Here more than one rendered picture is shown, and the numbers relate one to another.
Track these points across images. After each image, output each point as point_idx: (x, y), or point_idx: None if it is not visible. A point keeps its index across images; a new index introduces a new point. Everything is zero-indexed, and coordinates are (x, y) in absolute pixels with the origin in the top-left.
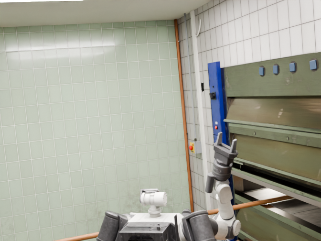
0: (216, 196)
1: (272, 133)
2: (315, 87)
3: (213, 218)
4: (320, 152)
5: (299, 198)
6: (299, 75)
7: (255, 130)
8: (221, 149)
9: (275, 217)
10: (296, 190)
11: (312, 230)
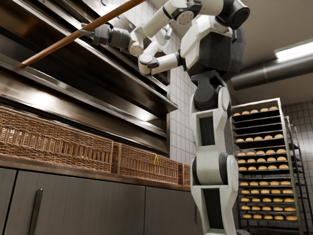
0: (157, 42)
1: (72, 19)
2: (116, 25)
3: (150, 54)
4: (109, 56)
5: (126, 74)
6: (107, 10)
7: (45, 0)
8: (170, 24)
9: (55, 83)
10: (123, 68)
11: (98, 99)
